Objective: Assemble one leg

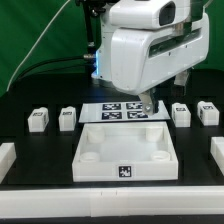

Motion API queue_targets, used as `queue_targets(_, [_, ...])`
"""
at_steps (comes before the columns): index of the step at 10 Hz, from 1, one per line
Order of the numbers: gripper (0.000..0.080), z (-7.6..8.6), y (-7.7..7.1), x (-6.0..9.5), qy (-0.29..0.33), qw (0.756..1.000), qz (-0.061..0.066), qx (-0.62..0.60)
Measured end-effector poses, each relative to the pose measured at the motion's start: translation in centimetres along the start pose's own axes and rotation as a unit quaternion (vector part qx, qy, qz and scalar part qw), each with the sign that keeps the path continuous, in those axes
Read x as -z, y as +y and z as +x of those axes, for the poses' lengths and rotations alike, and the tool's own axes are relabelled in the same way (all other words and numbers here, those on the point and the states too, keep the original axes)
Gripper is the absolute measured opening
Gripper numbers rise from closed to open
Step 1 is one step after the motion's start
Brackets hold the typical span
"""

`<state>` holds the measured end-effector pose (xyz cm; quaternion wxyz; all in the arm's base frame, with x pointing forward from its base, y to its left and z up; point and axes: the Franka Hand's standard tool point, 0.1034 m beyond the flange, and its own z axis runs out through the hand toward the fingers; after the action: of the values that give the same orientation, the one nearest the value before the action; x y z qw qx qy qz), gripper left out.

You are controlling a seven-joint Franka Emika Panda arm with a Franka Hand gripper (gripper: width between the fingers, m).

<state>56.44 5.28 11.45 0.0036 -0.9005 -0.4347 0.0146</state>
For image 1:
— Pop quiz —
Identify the white right obstacle bar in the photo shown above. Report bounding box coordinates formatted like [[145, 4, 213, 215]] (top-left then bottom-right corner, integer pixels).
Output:
[[210, 137, 224, 175]]

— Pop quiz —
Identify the white left obstacle bar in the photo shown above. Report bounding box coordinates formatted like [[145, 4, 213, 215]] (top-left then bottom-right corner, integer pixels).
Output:
[[0, 143, 16, 184]]

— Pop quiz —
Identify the white cable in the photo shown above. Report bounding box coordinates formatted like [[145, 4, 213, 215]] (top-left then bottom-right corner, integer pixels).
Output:
[[6, 0, 72, 92]]

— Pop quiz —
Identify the white marker sheet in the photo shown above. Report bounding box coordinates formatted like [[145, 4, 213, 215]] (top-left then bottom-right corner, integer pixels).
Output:
[[79, 101, 170, 123]]

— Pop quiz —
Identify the white obstacle bar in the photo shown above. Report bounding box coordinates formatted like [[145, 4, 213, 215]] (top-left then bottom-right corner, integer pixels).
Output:
[[0, 143, 16, 184], [210, 137, 224, 175], [0, 186, 224, 219]]

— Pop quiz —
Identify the white square tabletop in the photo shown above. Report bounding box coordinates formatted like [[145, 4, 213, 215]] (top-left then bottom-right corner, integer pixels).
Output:
[[72, 122, 178, 182]]

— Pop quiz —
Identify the white front obstacle bar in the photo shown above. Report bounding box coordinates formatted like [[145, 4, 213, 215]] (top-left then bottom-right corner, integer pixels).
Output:
[[0, 186, 224, 219]]

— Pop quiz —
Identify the black cable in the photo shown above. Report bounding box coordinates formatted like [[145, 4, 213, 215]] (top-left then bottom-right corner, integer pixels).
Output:
[[15, 55, 98, 83]]

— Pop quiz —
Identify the green backdrop curtain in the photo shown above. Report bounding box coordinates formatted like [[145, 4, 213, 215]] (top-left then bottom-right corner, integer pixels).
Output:
[[0, 0, 224, 96]]

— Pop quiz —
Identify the black vertical pole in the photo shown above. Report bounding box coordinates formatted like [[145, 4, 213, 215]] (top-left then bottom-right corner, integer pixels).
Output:
[[83, 0, 96, 54]]

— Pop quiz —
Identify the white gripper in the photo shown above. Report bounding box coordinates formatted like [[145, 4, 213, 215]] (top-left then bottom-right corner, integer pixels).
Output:
[[111, 13, 209, 115]]

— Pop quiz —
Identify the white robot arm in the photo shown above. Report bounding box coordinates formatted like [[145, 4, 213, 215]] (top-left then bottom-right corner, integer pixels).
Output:
[[76, 0, 209, 114]]

